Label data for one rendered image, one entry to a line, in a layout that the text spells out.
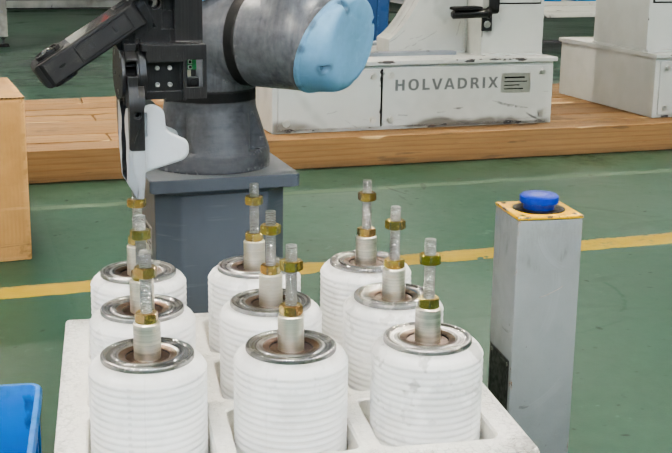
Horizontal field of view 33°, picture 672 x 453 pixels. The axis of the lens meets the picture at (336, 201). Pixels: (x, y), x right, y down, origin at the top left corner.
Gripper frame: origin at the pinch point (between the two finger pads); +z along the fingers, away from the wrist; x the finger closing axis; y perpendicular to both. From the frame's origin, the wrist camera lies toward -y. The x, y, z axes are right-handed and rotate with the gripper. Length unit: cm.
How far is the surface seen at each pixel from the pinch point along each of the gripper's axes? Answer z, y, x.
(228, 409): 16.7, 5.4, -19.5
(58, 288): 34, -2, 77
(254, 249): 7.2, 12.1, -2.4
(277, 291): 8.0, 11.3, -14.1
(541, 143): 31, 134, 163
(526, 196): 1.7, 38.9, -9.5
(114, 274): 9.1, -1.9, -0.8
